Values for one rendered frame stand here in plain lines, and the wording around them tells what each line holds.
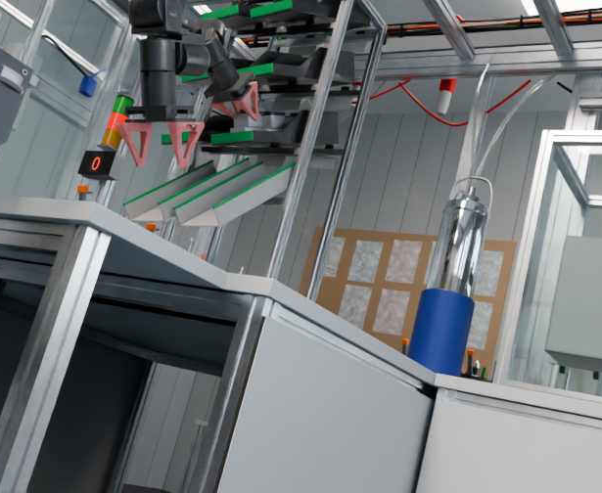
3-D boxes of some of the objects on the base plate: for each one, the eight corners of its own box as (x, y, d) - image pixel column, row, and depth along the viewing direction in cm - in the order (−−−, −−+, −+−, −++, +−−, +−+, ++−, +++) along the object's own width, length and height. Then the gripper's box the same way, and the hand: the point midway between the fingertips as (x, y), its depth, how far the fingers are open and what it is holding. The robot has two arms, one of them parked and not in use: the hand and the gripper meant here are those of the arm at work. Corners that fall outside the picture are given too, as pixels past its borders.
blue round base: (443, 387, 212) (465, 291, 219) (392, 378, 221) (413, 286, 227) (463, 398, 225) (483, 307, 231) (413, 388, 233) (433, 300, 240)
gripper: (189, 72, 165) (223, 131, 174) (225, 67, 159) (259, 128, 168) (205, 54, 169) (239, 112, 178) (241, 47, 163) (274, 109, 172)
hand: (247, 116), depth 172 cm, fingers closed on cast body, 4 cm apart
